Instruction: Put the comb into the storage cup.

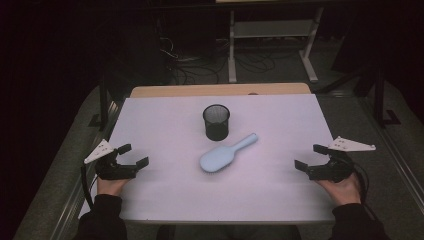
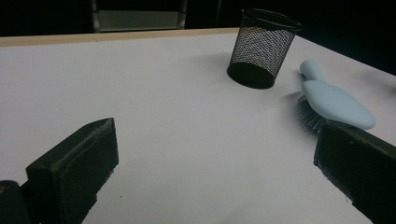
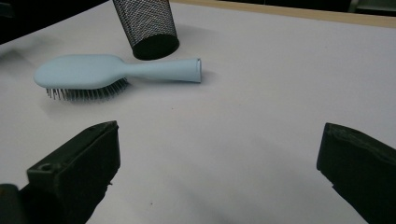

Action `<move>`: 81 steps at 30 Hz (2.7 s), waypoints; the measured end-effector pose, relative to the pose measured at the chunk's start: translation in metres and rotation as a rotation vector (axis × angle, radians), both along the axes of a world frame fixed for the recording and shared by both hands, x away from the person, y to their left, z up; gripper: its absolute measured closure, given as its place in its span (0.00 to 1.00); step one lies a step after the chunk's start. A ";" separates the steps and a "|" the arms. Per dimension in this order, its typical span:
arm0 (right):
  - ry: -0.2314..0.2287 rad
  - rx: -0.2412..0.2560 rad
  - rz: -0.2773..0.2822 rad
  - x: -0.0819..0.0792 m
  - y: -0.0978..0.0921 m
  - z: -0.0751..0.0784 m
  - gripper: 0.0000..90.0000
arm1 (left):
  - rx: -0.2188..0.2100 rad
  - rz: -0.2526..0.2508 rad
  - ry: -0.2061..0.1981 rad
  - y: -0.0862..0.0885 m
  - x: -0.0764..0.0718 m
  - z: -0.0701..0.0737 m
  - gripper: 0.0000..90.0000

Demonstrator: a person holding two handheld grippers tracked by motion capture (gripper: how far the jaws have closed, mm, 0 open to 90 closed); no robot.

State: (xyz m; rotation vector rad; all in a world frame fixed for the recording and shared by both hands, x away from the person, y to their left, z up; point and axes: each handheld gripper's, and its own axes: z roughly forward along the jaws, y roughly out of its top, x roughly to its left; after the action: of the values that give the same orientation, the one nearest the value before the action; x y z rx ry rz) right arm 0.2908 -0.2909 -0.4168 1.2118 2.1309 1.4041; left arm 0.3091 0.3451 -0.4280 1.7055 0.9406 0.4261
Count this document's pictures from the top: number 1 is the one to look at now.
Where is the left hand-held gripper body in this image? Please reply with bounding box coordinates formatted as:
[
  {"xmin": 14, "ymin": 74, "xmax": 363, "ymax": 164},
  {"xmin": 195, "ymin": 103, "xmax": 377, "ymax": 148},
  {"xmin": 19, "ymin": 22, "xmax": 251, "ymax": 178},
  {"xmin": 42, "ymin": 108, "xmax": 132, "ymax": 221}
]
[{"xmin": 83, "ymin": 138, "xmax": 139, "ymax": 181}]

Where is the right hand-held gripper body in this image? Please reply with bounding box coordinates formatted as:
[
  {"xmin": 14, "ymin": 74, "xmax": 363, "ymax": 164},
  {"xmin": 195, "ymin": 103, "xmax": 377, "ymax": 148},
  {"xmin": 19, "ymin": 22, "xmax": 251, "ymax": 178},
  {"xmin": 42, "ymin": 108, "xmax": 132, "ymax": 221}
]
[{"xmin": 307, "ymin": 135, "xmax": 377, "ymax": 184}]

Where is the light blue hairbrush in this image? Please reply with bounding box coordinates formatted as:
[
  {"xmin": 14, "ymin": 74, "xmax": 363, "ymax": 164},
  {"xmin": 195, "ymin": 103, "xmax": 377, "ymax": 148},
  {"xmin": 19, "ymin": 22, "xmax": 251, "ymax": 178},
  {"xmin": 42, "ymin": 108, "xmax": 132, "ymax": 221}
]
[{"xmin": 199, "ymin": 132, "xmax": 259, "ymax": 174}]

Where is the black mesh pen cup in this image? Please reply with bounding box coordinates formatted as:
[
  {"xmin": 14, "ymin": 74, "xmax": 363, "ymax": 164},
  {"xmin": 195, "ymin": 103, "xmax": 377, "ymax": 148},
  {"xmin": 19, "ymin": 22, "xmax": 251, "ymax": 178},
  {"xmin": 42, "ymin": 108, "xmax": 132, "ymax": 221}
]
[{"xmin": 202, "ymin": 103, "xmax": 231, "ymax": 142}]

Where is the person's left hand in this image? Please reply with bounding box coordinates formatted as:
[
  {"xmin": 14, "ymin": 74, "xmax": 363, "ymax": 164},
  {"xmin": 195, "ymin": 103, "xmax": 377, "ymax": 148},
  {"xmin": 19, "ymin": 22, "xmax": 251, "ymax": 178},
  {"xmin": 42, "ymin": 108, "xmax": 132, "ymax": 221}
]
[{"xmin": 96, "ymin": 177, "xmax": 132, "ymax": 198}]

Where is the person's right hand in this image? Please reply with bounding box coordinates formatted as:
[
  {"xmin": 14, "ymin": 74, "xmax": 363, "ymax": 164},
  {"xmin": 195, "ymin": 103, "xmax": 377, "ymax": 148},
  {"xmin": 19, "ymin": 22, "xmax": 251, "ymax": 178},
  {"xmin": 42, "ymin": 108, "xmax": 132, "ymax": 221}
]
[{"xmin": 315, "ymin": 172, "xmax": 363, "ymax": 207}]

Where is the white table cover sheet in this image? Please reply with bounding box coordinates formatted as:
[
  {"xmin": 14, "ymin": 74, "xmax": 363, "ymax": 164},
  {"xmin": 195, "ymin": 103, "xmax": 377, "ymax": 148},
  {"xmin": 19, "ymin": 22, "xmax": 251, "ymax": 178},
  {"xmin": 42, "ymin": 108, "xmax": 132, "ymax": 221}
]
[{"xmin": 78, "ymin": 93, "xmax": 338, "ymax": 224}]

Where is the black metal stand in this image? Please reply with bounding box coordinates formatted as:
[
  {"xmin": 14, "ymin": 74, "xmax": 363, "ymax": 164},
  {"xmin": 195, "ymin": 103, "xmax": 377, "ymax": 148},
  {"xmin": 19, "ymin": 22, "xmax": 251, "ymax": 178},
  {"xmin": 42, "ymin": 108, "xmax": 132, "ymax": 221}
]
[
  {"xmin": 372, "ymin": 64, "xmax": 403, "ymax": 128},
  {"xmin": 87, "ymin": 74, "xmax": 112, "ymax": 129}
]

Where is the right hand-held gripper black cable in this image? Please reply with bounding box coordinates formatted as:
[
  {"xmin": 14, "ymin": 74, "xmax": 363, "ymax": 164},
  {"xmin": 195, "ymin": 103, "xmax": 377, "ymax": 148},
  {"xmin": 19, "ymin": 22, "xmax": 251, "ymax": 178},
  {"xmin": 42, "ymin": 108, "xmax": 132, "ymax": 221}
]
[{"xmin": 346, "ymin": 156, "xmax": 379, "ymax": 221}]

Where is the hand-held gripper black cable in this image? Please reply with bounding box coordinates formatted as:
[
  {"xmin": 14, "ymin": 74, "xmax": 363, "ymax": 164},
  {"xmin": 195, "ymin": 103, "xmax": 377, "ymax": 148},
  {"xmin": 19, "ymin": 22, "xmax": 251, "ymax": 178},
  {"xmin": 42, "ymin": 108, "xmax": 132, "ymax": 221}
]
[
  {"xmin": 80, "ymin": 164, "xmax": 98, "ymax": 210},
  {"xmin": 346, "ymin": 156, "xmax": 379, "ymax": 221}
]

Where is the left hand-held gripper black cable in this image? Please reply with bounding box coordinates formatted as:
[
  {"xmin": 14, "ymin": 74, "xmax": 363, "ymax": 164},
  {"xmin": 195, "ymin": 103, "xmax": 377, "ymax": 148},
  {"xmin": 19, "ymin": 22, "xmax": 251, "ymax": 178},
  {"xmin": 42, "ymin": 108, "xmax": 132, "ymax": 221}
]
[{"xmin": 80, "ymin": 164, "xmax": 98, "ymax": 210}]

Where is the metal floor rail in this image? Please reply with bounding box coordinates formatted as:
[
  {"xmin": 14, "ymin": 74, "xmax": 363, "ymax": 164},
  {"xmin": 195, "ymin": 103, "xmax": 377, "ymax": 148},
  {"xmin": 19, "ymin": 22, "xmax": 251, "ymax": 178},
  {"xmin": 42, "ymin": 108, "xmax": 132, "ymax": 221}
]
[
  {"xmin": 49, "ymin": 99, "xmax": 125, "ymax": 240},
  {"xmin": 358, "ymin": 98, "xmax": 424, "ymax": 209}
]

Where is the tangle of floor cables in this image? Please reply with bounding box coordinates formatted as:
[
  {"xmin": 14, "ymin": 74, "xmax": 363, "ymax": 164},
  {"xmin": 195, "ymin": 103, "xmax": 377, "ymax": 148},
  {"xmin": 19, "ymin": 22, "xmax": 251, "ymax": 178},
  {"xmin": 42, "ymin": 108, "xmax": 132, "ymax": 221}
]
[{"xmin": 159, "ymin": 35, "xmax": 301, "ymax": 86}]

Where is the white metal desk frame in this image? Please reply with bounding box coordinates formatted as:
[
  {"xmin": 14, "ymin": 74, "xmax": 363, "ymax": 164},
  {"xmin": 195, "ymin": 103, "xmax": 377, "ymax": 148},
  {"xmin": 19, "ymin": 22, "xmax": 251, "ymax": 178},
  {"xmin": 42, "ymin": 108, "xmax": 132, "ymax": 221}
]
[{"xmin": 227, "ymin": 6, "xmax": 325, "ymax": 84}]

